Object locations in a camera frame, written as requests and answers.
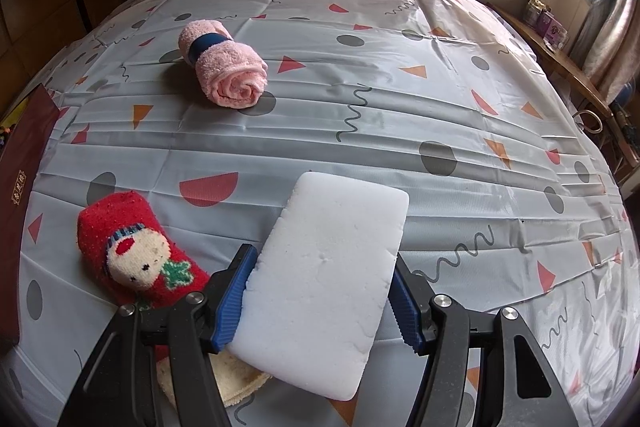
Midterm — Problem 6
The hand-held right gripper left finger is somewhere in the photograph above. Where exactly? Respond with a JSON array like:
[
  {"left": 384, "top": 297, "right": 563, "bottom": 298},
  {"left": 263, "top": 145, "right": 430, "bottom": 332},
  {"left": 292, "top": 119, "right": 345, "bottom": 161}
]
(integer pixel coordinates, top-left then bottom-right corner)
[{"left": 57, "top": 243, "right": 258, "bottom": 427}]

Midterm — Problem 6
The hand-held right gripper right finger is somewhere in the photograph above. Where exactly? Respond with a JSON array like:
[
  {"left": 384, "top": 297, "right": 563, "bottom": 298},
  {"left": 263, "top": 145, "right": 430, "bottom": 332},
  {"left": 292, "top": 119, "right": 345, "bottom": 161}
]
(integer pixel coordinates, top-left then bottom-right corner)
[{"left": 387, "top": 254, "right": 581, "bottom": 427}]

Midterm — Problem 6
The white sponge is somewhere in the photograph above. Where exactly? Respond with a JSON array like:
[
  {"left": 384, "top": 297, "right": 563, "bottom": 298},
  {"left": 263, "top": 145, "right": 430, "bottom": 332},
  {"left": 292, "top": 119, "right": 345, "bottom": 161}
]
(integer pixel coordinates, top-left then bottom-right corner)
[{"left": 227, "top": 171, "right": 410, "bottom": 400}]

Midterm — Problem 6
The red sock with doll print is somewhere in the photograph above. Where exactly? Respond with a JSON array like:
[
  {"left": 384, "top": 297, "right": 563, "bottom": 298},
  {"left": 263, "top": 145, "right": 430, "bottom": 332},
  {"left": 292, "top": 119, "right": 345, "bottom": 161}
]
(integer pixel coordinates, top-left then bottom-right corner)
[{"left": 76, "top": 189, "right": 271, "bottom": 413}]

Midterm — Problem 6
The patterned grey tablecloth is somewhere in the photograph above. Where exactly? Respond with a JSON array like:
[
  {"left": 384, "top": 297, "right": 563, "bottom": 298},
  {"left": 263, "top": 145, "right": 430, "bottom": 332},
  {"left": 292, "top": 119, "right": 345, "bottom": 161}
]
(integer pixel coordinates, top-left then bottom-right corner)
[{"left": 0, "top": 0, "right": 632, "bottom": 427}]

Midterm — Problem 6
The pink rolled towel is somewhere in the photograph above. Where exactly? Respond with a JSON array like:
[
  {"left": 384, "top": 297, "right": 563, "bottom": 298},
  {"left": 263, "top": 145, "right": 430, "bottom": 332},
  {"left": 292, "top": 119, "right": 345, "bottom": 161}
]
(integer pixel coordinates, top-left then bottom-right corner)
[{"left": 179, "top": 20, "right": 270, "bottom": 108}]

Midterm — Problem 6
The dark red box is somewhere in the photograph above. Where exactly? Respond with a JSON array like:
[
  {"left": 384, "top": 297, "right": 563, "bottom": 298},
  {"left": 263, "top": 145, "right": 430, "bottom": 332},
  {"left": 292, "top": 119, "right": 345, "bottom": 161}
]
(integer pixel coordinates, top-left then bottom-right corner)
[{"left": 0, "top": 85, "right": 62, "bottom": 343}]

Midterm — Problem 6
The wooden shelf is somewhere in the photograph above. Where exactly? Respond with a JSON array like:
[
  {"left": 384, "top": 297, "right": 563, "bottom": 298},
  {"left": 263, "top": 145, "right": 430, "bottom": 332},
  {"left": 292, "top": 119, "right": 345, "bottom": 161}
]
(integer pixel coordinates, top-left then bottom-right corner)
[{"left": 492, "top": 4, "right": 640, "bottom": 188}]

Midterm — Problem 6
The blue round object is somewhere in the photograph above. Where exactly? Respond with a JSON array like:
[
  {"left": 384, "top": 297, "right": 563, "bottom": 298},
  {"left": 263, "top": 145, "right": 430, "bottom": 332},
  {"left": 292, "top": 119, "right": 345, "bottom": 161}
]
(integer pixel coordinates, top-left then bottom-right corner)
[{"left": 620, "top": 79, "right": 640, "bottom": 108}]

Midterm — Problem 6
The black chair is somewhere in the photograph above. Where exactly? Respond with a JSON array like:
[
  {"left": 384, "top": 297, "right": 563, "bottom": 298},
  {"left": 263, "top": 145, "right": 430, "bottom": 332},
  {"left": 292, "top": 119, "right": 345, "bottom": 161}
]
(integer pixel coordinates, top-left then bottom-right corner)
[{"left": 75, "top": 0, "right": 98, "bottom": 32}]

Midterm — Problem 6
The grey pink curtain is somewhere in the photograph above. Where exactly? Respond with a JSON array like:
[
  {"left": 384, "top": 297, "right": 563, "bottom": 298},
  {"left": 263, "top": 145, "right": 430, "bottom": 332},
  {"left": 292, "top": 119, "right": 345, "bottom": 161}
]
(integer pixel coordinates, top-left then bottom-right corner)
[{"left": 570, "top": 0, "right": 640, "bottom": 108}]

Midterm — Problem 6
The white cord loop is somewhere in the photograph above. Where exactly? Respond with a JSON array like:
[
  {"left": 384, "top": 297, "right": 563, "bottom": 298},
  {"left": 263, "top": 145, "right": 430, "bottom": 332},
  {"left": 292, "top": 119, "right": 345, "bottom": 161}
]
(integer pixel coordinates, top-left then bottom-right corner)
[{"left": 572, "top": 109, "right": 604, "bottom": 134}]

